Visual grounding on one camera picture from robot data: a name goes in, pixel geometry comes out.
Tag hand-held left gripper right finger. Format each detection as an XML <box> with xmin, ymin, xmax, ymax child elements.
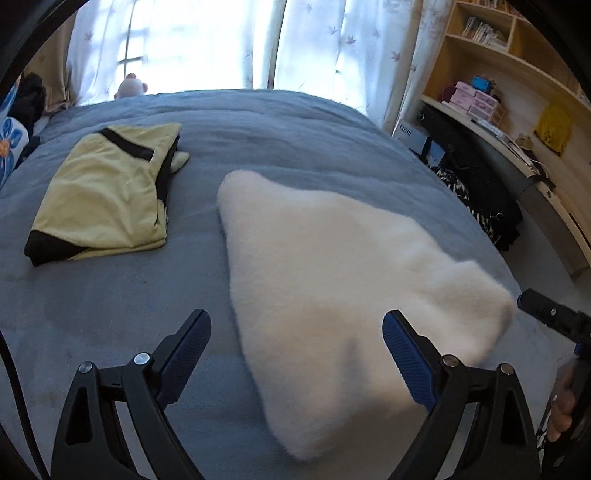
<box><xmin>382</xmin><ymin>310</ymin><xmax>542</xmax><ymax>480</ymax></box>

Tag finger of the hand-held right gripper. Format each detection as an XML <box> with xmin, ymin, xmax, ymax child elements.
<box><xmin>516</xmin><ymin>288</ymin><xmax>580</xmax><ymax>343</ymax></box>

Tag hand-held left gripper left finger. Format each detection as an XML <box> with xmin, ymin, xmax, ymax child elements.
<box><xmin>51</xmin><ymin>309</ymin><xmax>212</xmax><ymax>480</ymax></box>

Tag cream fluffy cardigan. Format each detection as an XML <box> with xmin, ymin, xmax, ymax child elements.
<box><xmin>217</xmin><ymin>169</ymin><xmax>518</xmax><ymax>462</ymax></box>

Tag black and white patterned clothes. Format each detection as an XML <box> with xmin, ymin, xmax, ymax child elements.
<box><xmin>418</xmin><ymin>104</ymin><xmax>525</xmax><ymax>253</ymax></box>

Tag person's right hand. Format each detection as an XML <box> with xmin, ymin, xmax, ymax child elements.
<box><xmin>546</xmin><ymin>362</ymin><xmax>577</xmax><ymax>444</ymax></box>

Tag grey curved desk edge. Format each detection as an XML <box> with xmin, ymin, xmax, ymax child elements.
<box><xmin>462</xmin><ymin>117</ymin><xmax>591</xmax><ymax>282</ymax></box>

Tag yellow shirt with black trim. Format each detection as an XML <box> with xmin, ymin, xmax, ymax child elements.
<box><xmin>24</xmin><ymin>122</ymin><xmax>191</xmax><ymax>268</ymax></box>

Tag yellow cloth bag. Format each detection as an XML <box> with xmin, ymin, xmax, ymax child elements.
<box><xmin>534</xmin><ymin>104</ymin><xmax>574</xmax><ymax>154</ymax></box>

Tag blue and white box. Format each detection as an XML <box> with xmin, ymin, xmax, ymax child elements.
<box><xmin>419</xmin><ymin>137</ymin><xmax>448</xmax><ymax>168</ymax></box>

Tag stack of pink boxes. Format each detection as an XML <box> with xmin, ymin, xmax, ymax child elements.
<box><xmin>454</xmin><ymin>80</ymin><xmax>503</xmax><ymax>124</ymax></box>

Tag white cardboard box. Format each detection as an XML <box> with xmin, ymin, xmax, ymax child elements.
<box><xmin>392</xmin><ymin>119</ymin><xmax>429</xmax><ymax>153</ymax></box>

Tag grey-blue fleece blanket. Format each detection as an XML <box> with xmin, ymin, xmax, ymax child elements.
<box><xmin>0</xmin><ymin>89</ymin><xmax>575</xmax><ymax>480</ymax></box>

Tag wooden bookshelf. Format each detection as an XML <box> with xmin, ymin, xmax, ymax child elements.
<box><xmin>419</xmin><ymin>0</ymin><xmax>591</xmax><ymax>282</ymax></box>

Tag pink and white plush toy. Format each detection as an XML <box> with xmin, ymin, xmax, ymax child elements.
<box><xmin>114</xmin><ymin>73</ymin><xmax>151</xmax><ymax>100</ymax></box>

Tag blue floral pillow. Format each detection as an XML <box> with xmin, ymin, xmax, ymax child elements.
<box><xmin>0</xmin><ymin>88</ymin><xmax>25</xmax><ymax>188</ymax></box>

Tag row of books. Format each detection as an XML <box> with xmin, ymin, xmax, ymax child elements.
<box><xmin>461</xmin><ymin>15</ymin><xmax>509</xmax><ymax>49</ymax></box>

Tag black cloth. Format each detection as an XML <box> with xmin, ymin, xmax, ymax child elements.
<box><xmin>10</xmin><ymin>74</ymin><xmax>48</xmax><ymax>137</ymax></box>

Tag white sheer curtain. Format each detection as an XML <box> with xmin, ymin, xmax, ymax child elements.
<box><xmin>67</xmin><ymin>0</ymin><xmax>446</xmax><ymax>132</ymax></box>

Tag beige curtain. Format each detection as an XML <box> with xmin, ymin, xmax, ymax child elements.
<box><xmin>22</xmin><ymin>14</ymin><xmax>78</xmax><ymax>112</ymax></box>

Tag black cable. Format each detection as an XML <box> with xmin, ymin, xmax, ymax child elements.
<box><xmin>0</xmin><ymin>330</ymin><xmax>51</xmax><ymax>480</ymax></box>

